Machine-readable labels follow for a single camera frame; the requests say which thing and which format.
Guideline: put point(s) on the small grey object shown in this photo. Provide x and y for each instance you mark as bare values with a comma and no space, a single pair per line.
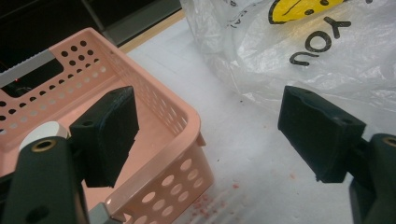
101,214

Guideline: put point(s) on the white round object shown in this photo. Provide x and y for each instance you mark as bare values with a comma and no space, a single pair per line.
43,130

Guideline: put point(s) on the grey metal bar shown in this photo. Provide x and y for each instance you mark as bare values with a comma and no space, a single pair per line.
25,67

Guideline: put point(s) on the pink perforated plastic basket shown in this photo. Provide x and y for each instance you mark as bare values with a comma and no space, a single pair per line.
152,133

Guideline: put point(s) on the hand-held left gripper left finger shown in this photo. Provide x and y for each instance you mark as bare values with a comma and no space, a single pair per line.
106,137

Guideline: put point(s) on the white plastic bag yellow smiley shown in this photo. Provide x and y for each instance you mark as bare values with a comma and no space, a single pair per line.
264,62

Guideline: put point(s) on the grey metal rail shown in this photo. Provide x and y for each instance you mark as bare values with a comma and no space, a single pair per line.
140,21

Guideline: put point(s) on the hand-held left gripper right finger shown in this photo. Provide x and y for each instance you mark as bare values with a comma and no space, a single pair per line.
317,133

